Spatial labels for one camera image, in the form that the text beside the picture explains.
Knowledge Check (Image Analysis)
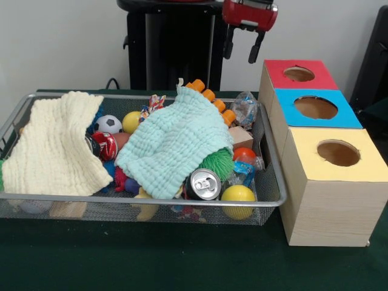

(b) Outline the silver drink can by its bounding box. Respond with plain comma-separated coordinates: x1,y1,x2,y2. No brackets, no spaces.
184,168,222,201

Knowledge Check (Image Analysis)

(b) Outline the cream cloth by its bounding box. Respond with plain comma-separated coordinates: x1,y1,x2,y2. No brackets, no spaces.
1,90,114,197

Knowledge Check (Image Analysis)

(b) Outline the green spiky ball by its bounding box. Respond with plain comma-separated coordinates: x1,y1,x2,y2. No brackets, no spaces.
198,147,235,182

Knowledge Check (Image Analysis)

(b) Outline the yellow ball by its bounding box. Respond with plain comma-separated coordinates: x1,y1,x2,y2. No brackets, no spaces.
221,184,256,221
122,111,142,135

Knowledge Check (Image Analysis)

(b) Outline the orange toy building block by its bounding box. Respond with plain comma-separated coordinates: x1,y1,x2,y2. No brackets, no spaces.
185,78,236,127

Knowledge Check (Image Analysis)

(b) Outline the shallow mesh bin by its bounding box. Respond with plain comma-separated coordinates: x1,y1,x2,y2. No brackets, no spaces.
0,93,288,227

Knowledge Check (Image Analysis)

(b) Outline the small soccer ball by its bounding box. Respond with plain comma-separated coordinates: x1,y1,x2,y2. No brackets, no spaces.
93,115,124,134

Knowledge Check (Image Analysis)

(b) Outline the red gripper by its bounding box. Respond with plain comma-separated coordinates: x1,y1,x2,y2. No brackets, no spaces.
222,0,279,64

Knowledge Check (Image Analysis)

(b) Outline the wooden box with three holes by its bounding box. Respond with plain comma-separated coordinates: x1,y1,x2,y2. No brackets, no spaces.
258,59,388,248

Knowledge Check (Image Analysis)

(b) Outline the clear plastic bottle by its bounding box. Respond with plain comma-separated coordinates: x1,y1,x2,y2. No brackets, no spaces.
230,90,260,131

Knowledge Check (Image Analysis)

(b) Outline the red orange ball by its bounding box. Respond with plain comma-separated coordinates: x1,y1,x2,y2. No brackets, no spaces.
232,147,257,163

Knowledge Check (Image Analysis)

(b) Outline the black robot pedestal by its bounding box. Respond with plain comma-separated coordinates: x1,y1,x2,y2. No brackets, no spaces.
116,0,240,91

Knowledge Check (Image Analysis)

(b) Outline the crushed red can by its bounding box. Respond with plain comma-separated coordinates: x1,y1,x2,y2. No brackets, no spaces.
84,132,118,161

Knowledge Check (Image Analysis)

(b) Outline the mint green cloth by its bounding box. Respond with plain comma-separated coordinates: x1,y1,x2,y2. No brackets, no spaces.
115,78,235,200

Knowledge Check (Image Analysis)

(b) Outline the dark green table cloth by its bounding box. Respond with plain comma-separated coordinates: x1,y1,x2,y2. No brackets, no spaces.
0,89,388,291
354,96,388,143

